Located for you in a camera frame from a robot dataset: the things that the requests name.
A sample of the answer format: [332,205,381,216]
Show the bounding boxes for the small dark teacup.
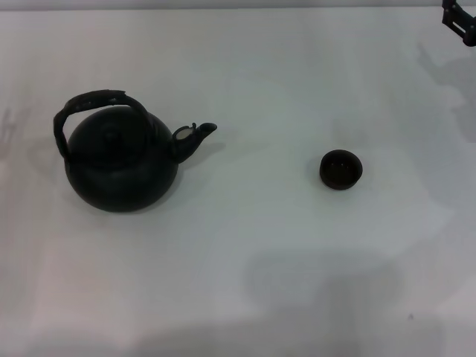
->
[319,148,364,191]

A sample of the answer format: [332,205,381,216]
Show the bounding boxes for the black round teapot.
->
[53,88,219,213]

